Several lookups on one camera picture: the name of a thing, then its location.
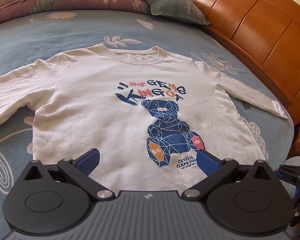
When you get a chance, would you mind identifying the green flower pillow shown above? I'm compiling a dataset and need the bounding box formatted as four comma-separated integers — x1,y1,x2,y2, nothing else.
145,0,210,25

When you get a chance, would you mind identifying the white printed sweatshirt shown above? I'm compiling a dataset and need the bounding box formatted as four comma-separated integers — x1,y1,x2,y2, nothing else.
0,44,287,192

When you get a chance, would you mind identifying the blue patterned bed sheet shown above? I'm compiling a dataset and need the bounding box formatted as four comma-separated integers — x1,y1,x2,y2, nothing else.
0,10,294,239

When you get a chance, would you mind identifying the wooden headboard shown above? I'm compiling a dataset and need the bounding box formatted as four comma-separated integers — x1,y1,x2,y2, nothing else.
192,0,300,157

